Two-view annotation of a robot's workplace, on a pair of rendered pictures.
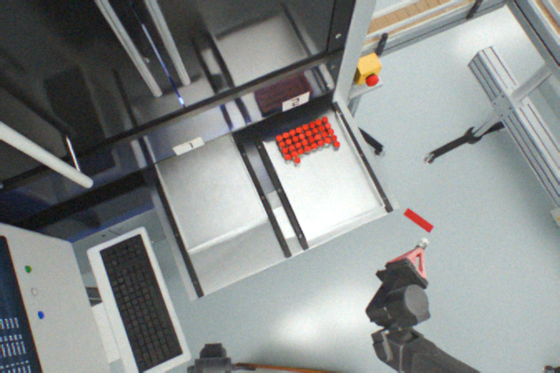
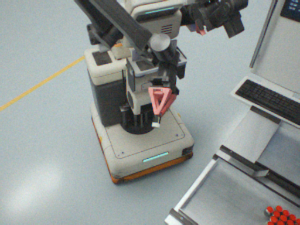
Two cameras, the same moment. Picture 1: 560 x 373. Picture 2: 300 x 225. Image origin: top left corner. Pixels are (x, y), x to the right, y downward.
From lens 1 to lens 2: 0.88 m
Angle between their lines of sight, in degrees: 55
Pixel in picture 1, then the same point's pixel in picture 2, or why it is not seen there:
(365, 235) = not seen: outside the picture
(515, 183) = not seen: outside the picture
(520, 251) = not seen: outside the picture
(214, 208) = (289, 154)
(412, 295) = (164, 41)
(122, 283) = (292, 104)
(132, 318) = (272, 93)
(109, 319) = (281, 91)
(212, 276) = (255, 119)
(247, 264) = (241, 133)
